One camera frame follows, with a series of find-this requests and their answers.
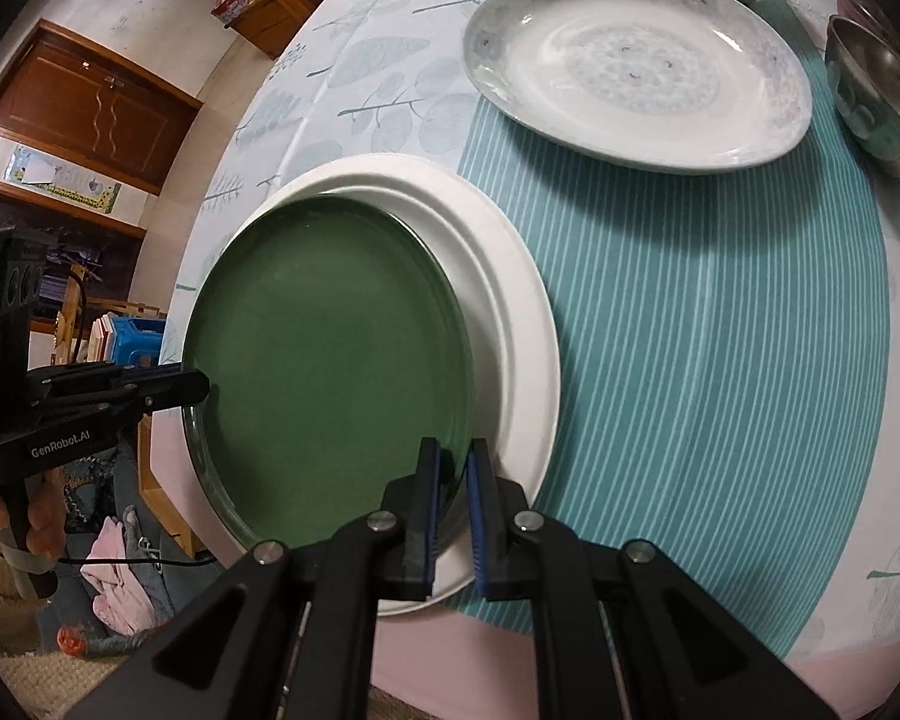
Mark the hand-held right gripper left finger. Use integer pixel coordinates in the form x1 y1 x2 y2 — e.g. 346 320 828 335
64 439 443 720

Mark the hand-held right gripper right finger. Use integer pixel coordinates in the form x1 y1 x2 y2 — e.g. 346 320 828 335
466 439 841 720

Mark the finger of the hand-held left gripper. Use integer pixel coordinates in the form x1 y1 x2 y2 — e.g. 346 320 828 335
49 369 211 421
28 362 167 393

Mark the green plate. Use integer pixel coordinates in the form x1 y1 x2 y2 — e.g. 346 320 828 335
182 199 475 552

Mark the plain white plate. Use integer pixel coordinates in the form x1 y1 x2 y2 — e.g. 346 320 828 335
221 154 560 616

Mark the white floral plate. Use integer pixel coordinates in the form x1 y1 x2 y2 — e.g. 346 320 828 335
461 0 812 175

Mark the person's left hand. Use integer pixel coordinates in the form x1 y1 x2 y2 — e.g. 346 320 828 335
0 465 68 557

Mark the blue plastic stool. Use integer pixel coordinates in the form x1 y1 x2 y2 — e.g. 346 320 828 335
107 315 170 370

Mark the pink table cover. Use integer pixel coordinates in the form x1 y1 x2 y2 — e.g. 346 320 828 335
139 420 900 720

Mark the pink cloth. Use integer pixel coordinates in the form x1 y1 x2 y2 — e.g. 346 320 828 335
81 519 167 637

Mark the leaf print teal striped tablecloth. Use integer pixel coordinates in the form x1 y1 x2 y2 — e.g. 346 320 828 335
157 0 900 668

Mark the wooden cabinet door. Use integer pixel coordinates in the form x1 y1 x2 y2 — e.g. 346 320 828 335
0 21 200 196

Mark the wooden sideboard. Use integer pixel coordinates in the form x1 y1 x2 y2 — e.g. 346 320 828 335
232 0 380 61

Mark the thin black cable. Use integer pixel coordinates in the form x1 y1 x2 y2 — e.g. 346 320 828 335
60 549 218 569

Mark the colourful wall paper strip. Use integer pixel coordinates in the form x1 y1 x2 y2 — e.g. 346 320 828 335
7 146 122 215

